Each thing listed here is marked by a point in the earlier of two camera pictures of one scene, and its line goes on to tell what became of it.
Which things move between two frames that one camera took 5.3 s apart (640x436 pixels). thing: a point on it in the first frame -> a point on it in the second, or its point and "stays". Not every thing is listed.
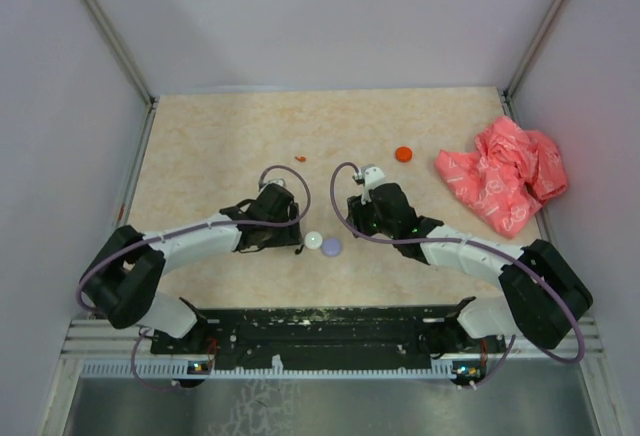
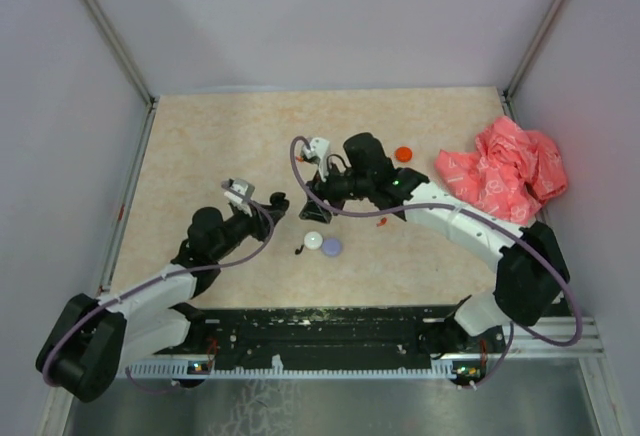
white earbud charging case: [313, 240] stays
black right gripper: [357, 216] -> [322, 190]
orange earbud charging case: [403, 154] stays
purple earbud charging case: [332, 247] stays
